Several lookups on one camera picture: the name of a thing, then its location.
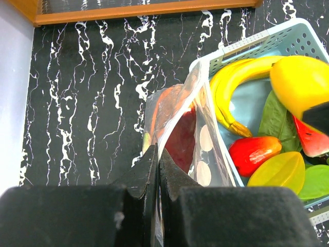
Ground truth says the yellow mango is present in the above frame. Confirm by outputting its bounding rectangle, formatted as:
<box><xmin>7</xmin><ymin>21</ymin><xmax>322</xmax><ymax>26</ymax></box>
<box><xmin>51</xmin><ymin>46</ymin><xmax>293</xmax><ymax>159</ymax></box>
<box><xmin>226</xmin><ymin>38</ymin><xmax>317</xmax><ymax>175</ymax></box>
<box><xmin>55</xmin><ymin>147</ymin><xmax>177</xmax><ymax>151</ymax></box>
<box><xmin>270</xmin><ymin>56</ymin><xmax>328</xmax><ymax>120</ymax></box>

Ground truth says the yellow starfruit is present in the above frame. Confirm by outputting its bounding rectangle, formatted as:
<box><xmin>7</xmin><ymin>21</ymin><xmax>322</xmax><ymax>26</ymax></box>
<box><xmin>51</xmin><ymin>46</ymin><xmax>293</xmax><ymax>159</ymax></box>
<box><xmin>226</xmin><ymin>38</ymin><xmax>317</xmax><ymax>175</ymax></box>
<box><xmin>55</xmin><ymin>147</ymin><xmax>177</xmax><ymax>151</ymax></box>
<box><xmin>247</xmin><ymin>151</ymin><xmax>305</xmax><ymax>194</ymax></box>

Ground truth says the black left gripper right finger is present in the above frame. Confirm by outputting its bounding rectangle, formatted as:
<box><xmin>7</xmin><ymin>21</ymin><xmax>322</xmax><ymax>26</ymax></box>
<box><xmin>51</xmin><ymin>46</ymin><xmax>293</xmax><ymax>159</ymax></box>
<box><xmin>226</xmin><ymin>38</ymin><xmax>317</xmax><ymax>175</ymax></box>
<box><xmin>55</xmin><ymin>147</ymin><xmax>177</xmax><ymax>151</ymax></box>
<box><xmin>159</xmin><ymin>151</ymin><xmax>321</xmax><ymax>246</ymax></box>

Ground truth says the white dotted zip bag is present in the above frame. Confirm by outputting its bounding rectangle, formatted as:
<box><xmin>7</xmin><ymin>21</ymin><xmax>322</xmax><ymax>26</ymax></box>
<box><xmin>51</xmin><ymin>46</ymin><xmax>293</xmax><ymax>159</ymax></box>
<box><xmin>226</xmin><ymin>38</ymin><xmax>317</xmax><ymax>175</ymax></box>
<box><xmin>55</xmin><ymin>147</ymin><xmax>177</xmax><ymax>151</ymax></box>
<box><xmin>143</xmin><ymin>59</ymin><xmax>239</xmax><ymax>246</ymax></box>

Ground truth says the light blue plastic basket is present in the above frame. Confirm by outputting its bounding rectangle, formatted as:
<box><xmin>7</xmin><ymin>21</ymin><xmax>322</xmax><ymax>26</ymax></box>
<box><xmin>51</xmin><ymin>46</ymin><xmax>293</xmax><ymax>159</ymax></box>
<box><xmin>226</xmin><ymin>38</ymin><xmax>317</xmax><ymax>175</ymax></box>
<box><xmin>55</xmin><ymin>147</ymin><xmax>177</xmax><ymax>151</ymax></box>
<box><xmin>202</xmin><ymin>18</ymin><xmax>328</xmax><ymax>206</ymax></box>

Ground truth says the yellow banana bunch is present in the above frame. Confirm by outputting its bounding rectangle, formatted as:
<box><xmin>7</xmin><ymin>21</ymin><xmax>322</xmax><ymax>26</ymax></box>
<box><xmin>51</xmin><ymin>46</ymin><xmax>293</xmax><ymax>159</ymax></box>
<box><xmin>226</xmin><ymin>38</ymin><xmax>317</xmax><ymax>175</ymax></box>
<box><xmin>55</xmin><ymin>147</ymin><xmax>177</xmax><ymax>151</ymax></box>
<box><xmin>210</xmin><ymin>56</ymin><xmax>283</xmax><ymax>137</ymax></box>

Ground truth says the green leaf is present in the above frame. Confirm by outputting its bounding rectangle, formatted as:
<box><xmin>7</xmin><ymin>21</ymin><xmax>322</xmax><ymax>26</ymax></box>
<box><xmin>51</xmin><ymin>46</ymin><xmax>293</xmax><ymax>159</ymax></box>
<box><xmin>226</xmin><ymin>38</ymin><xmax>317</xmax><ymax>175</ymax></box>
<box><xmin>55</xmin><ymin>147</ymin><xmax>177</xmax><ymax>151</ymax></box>
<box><xmin>298</xmin><ymin>165</ymin><xmax>328</xmax><ymax>201</ymax></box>

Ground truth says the wooden shelf rack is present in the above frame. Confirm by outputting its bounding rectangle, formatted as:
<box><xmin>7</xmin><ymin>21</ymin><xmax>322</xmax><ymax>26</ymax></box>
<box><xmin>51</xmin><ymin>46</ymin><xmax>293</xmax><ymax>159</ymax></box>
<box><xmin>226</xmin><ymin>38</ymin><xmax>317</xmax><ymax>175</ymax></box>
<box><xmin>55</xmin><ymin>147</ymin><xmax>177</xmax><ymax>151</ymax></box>
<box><xmin>8</xmin><ymin>0</ymin><xmax>263</xmax><ymax>27</ymax></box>

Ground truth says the watermelon slice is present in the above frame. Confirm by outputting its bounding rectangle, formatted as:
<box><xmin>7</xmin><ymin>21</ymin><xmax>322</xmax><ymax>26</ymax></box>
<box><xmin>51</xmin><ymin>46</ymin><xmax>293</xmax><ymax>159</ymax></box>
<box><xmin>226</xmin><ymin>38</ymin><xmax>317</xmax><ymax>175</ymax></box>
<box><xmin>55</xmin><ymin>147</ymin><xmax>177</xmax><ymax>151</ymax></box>
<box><xmin>293</xmin><ymin>116</ymin><xmax>328</xmax><ymax>157</ymax></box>

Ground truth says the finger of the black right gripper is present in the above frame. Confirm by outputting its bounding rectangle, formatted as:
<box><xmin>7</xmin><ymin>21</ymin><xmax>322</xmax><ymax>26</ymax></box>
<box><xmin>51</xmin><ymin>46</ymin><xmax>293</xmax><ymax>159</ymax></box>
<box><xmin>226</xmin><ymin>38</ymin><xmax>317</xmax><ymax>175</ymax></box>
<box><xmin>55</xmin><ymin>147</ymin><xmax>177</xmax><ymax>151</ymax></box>
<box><xmin>302</xmin><ymin>101</ymin><xmax>328</xmax><ymax>135</ymax></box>

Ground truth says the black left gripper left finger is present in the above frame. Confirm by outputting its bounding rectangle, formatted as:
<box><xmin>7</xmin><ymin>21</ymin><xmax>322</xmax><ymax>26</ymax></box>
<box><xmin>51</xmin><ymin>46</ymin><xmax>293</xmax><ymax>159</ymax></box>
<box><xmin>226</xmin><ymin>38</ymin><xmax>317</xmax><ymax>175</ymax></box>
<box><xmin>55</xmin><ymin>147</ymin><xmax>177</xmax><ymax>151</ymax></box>
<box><xmin>1</xmin><ymin>145</ymin><xmax>158</xmax><ymax>246</ymax></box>

